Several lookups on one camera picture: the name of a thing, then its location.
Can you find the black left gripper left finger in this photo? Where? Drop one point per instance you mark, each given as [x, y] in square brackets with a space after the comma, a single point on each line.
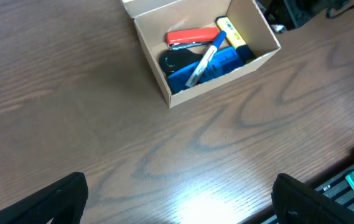
[60, 202]

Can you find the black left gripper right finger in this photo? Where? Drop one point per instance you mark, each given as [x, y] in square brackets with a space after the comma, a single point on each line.
[296, 203]

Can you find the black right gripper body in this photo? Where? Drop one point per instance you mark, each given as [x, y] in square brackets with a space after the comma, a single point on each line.
[293, 14]

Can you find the yellow highlighter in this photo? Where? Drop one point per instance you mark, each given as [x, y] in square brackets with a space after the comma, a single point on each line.
[235, 39]

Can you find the blue plastic holder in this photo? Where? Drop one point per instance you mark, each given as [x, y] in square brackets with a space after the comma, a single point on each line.
[223, 62]

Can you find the blue whiteboard marker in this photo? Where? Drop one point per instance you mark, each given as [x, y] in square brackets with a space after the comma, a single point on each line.
[207, 57]

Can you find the red stapler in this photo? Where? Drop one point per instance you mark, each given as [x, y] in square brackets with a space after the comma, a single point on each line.
[183, 39]

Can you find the black correction tape dispenser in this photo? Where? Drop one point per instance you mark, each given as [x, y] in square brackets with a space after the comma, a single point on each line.
[171, 61]

